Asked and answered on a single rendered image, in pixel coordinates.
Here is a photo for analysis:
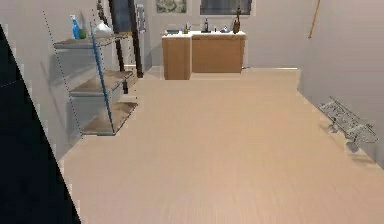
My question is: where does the orange broom stick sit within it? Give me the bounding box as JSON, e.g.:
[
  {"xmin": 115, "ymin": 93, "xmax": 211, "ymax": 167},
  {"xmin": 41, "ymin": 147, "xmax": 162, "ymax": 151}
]
[{"xmin": 307, "ymin": 0, "xmax": 322, "ymax": 40}]

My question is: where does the framed wall picture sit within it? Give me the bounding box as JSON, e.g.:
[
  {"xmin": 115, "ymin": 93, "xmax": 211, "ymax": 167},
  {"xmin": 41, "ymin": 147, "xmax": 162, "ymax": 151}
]
[{"xmin": 155, "ymin": 0, "xmax": 188, "ymax": 14}]

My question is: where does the blue spray bottle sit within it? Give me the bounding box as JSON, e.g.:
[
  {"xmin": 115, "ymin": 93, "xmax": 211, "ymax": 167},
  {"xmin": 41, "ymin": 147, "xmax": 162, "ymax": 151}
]
[{"xmin": 69, "ymin": 14, "xmax": 81, "ymax": 41}]

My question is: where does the dark wooden door frame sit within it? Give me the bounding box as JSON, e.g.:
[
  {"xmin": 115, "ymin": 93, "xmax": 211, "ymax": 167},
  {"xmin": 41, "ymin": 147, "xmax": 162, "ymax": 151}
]
[{"xmin": 107, "ymin": 0, "xmax": 144, "ymax": 95}]

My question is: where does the dark window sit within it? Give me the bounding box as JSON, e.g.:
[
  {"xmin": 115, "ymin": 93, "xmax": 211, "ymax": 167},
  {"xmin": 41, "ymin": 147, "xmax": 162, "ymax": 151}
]
[{"xmin": 199, "ymin": 0, "xmax": 253, "ymax": 16}]

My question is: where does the dark bottle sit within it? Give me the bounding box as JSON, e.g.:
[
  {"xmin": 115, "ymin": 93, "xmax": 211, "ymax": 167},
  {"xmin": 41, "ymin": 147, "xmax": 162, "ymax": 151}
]
[{"xmin": 201, "ymin": 17, "xmax": 212, "ymax": 34}]

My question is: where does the grey wire rack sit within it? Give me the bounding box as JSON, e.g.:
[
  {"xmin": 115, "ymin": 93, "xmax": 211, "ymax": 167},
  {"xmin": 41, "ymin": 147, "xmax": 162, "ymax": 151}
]
[{"xmin": 317, "ymin": 96, "xmax": 380, "ymax": 146}]

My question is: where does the white lumpy bag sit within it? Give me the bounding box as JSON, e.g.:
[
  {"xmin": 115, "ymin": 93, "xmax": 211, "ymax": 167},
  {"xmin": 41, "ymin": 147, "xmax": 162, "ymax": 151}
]
[{"xmin": 93, "ymin": 21, "xmax": 114, "ymax": 38}]

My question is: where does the brown tall bottle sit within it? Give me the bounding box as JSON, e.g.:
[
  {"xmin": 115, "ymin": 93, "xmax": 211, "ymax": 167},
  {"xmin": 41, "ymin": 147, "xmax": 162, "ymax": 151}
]
[{"xmin": 232, "ymin": 7, "xmax": 242, "ymax": 35}]

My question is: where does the wooden kitchen counter cabinet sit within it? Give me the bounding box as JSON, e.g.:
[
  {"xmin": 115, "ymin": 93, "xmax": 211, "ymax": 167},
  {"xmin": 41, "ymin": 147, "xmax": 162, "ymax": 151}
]
[{"xmin": 161, "ymin": 30, "xmax": 247, "ymax": 81}]

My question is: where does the wooden shelf rack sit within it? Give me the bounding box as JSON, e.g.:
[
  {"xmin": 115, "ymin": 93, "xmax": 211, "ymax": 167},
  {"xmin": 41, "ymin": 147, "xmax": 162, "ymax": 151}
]
[{"xmin": 42, "ymin": 10, "xmax": 139, "ymax": 137}]

